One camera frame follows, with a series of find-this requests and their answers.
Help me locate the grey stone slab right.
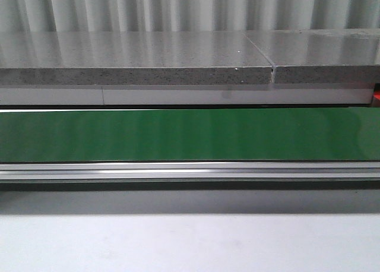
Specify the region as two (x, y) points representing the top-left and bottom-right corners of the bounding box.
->
(245, 29), (379, 85)

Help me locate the grey stone slab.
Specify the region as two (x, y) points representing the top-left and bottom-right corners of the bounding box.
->
(245, 29), (379, 85)
(1, 31), (272, 86)

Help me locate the green conveyor belt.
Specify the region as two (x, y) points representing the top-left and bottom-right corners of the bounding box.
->
(1, 107), (379, 163)

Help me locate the grey stone slab left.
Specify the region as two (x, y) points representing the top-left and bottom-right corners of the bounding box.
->
(1, 31), (272, 86)

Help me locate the red plastic tray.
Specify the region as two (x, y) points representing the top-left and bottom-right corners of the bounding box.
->
(370, 83), (380, 107)

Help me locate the white corrugated curtain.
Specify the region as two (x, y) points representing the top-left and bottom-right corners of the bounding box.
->
(1, 0), (379, 32)

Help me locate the silver conveyor frame rail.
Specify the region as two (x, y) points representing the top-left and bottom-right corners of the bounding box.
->
(1, 161), (379, 183)

